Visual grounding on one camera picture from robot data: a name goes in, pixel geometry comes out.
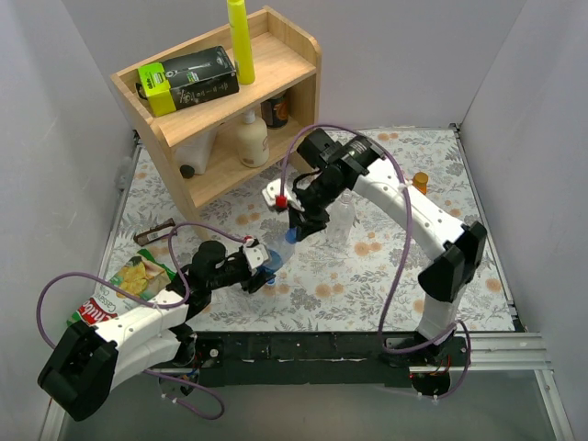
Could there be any small blue bottle cap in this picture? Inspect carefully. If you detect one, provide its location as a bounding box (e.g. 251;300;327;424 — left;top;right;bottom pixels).
285;229;298;244

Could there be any blue label water bottle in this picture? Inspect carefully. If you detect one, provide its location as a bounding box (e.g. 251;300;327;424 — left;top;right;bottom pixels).
263;232;296;274

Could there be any orange juice bottle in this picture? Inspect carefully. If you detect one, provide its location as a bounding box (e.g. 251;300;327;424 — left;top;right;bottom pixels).
412;172;429;195

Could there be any orange bottle cap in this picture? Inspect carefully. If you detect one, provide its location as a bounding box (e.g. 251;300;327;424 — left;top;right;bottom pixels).
413;172;429;187

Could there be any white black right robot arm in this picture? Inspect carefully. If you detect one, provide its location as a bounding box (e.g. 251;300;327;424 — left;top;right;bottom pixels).
276;124;488;366

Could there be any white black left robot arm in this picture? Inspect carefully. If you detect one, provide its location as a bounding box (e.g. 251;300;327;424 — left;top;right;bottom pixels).
38;238;274;422

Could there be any cream lotion pump bottle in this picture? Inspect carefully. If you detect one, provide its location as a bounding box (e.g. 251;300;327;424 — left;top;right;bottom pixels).
235;109;269;168

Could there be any yellow tall bottle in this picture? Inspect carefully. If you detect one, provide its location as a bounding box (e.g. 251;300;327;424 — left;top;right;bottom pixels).
227;0;255;85

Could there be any clear plastic cup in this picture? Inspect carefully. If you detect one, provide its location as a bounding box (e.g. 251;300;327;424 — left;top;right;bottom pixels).
327;190;356;246

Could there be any brown chocolate bar wrapper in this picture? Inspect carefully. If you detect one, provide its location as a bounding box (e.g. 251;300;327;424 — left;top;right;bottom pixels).
133;218;175;246

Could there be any floral patterned table mat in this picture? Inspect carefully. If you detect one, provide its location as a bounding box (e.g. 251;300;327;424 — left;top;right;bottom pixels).
101;129;515;332

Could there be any chips snack bag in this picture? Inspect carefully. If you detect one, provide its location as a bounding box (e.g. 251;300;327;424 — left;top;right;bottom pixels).
66;249;175;325

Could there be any wooden shelf unit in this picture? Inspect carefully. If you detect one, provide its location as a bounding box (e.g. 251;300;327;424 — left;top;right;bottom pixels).
111;6;322;221

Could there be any dark jar on shelf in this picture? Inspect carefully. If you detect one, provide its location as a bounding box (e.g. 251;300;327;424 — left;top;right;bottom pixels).
261;92;288;129

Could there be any white jug black cap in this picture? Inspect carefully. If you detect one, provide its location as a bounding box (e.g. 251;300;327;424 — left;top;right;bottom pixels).
175;129;217;179

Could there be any black green product box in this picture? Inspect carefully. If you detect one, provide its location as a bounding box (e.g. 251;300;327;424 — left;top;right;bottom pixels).
135;46;240;117

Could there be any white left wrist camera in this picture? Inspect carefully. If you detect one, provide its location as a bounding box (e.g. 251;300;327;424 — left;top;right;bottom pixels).
243;236;269;274

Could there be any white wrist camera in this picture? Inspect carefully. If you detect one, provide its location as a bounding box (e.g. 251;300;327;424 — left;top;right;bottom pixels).
243;236;269;274
262;178;304;212

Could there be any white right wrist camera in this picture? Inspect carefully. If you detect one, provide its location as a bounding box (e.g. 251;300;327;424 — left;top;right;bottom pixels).
262;178;304;212

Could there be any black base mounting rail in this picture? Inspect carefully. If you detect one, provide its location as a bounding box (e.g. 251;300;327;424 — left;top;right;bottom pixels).
157;332;468;396

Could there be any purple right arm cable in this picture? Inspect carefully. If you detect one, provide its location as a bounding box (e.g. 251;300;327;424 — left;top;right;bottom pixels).
277;122;472;399

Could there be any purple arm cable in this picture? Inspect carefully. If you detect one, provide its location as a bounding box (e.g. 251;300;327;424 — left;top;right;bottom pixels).
277;122;472;399
35;222;256;422

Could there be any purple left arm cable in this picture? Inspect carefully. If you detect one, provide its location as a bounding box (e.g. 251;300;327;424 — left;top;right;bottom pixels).
35;222;256;422

